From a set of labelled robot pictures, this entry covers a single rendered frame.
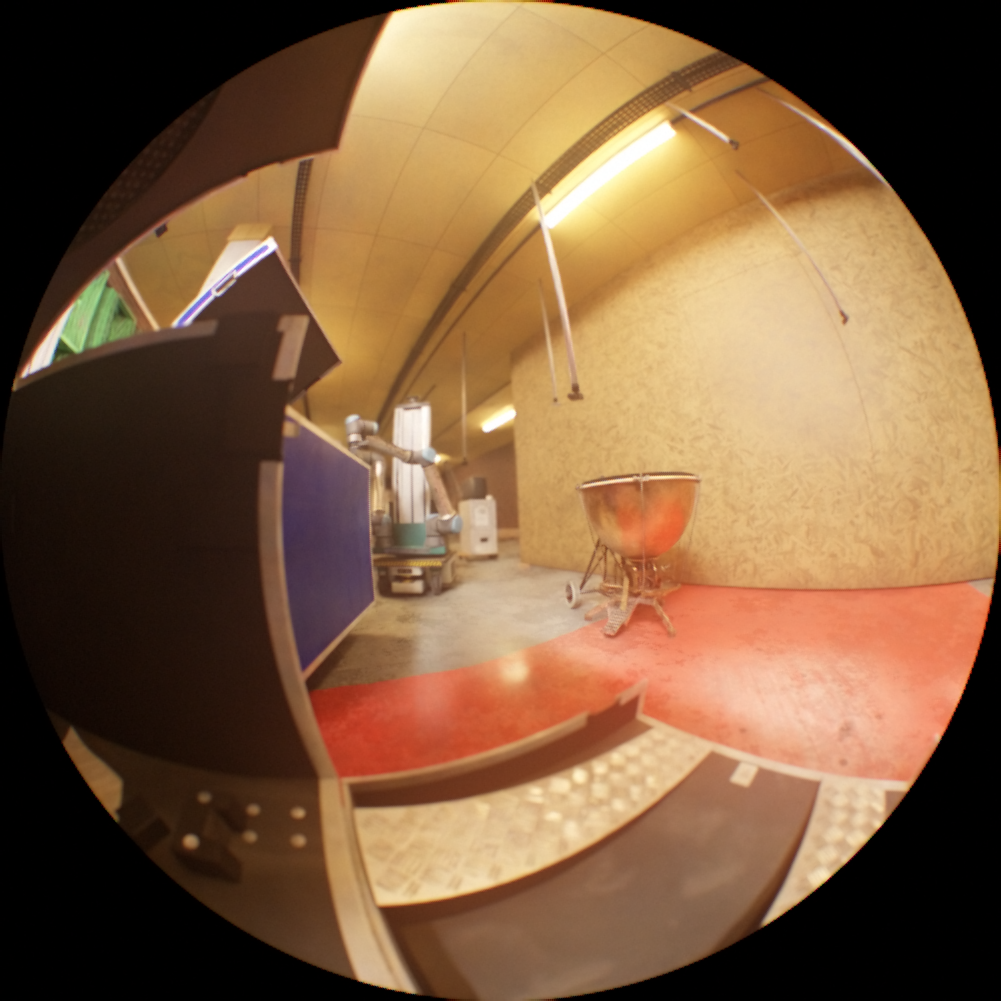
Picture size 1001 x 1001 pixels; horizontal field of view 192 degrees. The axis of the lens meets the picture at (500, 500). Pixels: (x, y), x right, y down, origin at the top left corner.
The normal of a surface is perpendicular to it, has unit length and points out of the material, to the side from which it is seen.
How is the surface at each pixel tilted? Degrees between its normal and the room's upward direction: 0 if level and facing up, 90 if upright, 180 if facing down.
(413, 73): 180
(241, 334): 90
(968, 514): 90
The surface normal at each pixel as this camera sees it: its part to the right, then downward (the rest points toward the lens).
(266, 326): 0.48, -0.08
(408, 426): 0.04, -0.07
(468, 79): 0.04, 1.00
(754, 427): -0.85, 0.00
